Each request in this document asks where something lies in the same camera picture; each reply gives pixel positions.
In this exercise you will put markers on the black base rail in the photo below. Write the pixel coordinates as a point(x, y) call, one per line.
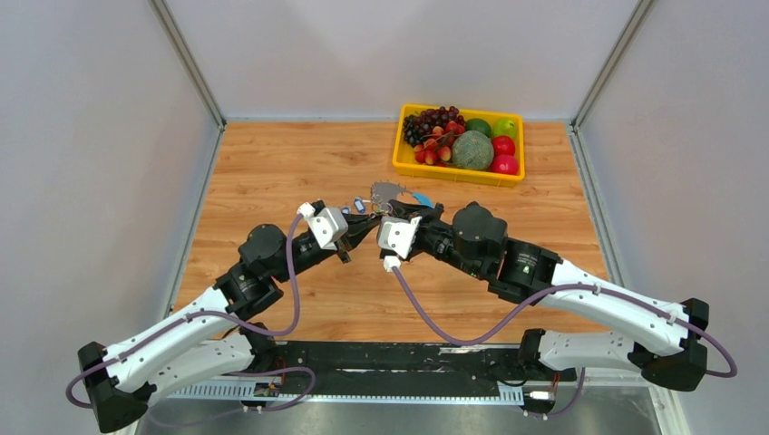
point(399, 369)

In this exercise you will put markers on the yellow plastic bin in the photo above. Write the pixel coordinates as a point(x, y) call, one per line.
point(405, 164)

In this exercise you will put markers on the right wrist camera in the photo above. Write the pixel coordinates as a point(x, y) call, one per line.
point(395, 237)

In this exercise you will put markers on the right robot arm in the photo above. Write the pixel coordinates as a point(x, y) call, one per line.
point(655, 338)

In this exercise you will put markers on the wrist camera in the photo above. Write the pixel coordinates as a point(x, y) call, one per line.
point(395, 237)
point(326, 224)

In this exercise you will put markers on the dark green lime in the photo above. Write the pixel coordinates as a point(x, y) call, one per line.
point(480, 125)

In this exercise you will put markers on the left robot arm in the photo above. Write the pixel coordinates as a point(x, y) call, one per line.
point(214, 334)

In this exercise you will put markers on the red apple upper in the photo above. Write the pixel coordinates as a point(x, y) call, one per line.
point(504, 145)

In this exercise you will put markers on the cantaloupe melon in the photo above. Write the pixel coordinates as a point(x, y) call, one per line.
point(473, 150)

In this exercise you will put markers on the green apple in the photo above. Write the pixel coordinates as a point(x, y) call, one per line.
point(508, 127)

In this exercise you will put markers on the metal key organizer blue handle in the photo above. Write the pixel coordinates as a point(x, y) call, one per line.
point(382, 192)

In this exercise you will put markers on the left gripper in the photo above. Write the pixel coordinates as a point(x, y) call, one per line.
point(353, 237)

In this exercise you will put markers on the dark grape bunch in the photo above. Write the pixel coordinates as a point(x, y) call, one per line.
point(418, 126)

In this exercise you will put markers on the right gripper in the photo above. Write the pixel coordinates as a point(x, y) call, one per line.
point(426, 213)

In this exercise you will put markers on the red apple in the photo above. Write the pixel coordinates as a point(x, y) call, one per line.
point(504, 145)
point(505, 164)

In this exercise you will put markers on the cherry cluster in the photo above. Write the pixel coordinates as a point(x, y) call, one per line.
point(434, 147)

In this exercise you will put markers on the red apple lower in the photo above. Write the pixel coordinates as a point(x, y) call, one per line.
point(505, 164)

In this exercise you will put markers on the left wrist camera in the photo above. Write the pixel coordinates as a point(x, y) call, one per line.
point(326, 224)

